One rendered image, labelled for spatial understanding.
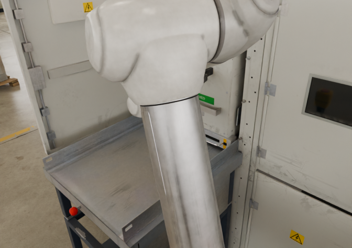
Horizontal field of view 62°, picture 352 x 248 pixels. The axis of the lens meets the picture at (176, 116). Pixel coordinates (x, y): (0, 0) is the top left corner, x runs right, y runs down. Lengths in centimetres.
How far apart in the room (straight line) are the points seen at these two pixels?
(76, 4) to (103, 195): 81
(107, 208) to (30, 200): 154
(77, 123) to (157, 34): 120
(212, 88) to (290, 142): 40
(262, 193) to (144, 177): 56
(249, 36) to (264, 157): 89
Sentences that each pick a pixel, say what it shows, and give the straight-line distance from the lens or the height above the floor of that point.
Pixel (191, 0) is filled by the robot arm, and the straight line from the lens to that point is 47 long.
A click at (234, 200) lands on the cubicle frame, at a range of 164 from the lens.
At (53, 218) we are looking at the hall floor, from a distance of 246.
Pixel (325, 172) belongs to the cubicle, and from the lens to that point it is 127.
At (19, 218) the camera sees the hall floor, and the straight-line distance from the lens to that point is 257.
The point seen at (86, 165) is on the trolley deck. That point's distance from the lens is 142.
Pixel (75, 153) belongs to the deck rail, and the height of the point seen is 86.
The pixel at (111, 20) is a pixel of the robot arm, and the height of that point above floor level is 160.
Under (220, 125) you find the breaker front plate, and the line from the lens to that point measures 139.
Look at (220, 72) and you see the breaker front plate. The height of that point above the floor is 123.
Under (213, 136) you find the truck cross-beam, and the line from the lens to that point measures 143.
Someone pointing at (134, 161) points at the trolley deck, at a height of 85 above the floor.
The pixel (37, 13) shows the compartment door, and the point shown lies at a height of 148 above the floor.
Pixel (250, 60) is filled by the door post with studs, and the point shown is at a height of 130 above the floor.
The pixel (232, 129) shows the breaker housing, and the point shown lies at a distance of 140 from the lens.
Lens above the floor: 168
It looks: 29 degrees down
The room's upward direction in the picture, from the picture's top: 2 degrees counter-clockwise
